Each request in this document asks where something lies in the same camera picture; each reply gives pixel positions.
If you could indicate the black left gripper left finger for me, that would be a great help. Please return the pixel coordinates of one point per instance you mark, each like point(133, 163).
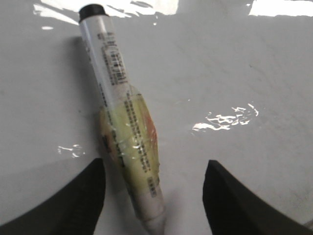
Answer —
point(74, 210)

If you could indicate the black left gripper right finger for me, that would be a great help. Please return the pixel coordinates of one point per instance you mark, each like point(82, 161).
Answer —
point(232, 209)

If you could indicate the white taped whiteboard marker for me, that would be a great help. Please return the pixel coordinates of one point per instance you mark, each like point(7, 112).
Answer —
point(126, 127)

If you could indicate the white whiteboard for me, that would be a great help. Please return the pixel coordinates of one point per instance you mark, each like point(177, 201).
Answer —
point(229, 80)

